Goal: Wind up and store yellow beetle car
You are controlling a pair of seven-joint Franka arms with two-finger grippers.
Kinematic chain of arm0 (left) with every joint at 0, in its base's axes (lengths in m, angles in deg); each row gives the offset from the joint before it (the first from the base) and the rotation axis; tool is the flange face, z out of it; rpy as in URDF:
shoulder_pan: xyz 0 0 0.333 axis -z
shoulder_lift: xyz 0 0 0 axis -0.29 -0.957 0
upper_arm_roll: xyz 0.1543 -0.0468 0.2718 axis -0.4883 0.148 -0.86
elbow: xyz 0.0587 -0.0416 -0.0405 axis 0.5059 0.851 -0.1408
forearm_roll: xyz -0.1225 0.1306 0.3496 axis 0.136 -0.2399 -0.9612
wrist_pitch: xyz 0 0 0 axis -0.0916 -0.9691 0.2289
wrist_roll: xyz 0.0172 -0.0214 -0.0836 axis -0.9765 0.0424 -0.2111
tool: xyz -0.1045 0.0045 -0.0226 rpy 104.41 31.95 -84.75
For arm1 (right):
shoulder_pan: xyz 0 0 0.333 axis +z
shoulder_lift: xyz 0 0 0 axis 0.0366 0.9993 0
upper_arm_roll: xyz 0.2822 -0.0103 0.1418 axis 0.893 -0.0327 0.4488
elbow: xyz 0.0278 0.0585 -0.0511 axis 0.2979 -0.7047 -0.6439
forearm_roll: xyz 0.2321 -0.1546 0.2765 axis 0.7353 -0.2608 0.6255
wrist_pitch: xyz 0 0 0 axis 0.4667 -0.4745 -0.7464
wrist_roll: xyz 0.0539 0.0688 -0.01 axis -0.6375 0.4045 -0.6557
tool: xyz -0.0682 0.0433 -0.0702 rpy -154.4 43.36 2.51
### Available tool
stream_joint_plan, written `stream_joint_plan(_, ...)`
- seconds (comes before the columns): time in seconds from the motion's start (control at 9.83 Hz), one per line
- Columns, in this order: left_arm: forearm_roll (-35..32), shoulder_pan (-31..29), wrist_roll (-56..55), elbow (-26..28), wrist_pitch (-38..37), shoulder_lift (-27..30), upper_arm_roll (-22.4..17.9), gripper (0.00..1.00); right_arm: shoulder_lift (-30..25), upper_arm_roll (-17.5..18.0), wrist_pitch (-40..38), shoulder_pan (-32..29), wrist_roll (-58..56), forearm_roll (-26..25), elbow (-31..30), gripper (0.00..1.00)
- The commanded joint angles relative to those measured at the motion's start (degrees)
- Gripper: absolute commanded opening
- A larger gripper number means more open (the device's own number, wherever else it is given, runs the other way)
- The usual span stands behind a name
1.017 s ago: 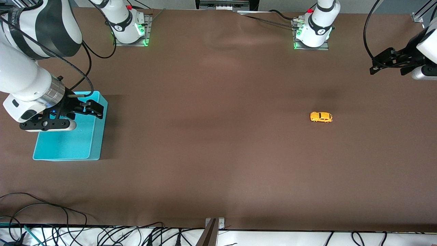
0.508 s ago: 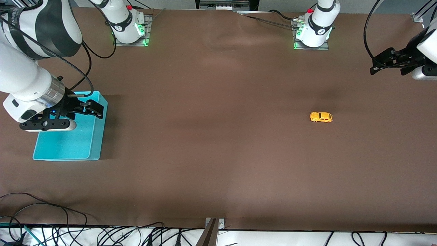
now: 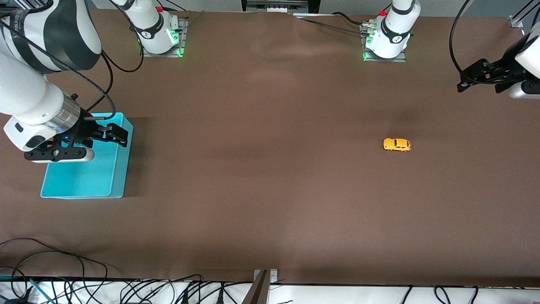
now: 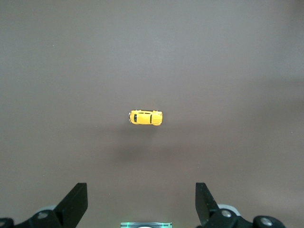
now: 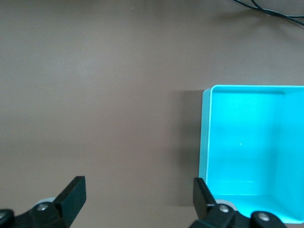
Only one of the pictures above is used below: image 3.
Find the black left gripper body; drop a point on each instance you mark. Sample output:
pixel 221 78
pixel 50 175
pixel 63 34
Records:
pixel 506 69

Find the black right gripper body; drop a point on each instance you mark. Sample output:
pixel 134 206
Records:
pixel 87 127

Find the yellow beetle toy car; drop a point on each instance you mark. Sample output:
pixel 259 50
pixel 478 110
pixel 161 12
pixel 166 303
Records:
pixel 396 144

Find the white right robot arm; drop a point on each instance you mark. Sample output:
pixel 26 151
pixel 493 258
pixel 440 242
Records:
pixel 23 90

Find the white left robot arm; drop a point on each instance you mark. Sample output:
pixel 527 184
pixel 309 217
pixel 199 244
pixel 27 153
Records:
pixel 394 29

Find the teal plastic bin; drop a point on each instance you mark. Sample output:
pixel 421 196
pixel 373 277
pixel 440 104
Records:
pixel 84 177

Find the black power strip device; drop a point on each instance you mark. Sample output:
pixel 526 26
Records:
pixel 278 5

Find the aluminium profile post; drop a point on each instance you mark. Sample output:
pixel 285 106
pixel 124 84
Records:
pixel 517 20

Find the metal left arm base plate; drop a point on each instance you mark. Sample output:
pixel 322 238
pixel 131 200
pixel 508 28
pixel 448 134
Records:
pixel 403 58

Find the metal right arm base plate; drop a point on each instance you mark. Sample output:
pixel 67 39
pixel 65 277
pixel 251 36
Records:
pixel 182 40

